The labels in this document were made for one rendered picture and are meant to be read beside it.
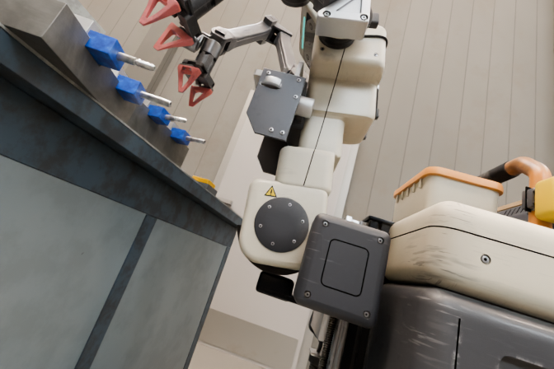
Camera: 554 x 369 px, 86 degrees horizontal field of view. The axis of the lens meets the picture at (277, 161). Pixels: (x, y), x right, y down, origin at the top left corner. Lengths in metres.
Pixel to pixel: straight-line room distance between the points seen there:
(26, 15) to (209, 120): 2.56
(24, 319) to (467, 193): 0.82
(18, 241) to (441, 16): 3.93
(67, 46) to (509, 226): 0.63
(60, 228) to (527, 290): 0.71
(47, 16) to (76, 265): 0.45
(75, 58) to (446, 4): 3.96
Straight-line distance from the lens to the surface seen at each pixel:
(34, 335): 0.73
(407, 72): 3.40
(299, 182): 0.60
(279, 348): 2.53
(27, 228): 0.62
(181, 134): 0.82
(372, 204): 2.69
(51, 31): 0.46
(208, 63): 0.94
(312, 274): 0.48
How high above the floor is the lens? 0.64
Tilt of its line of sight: 19 degrees up
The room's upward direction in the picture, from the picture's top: 18 degrees clockwise
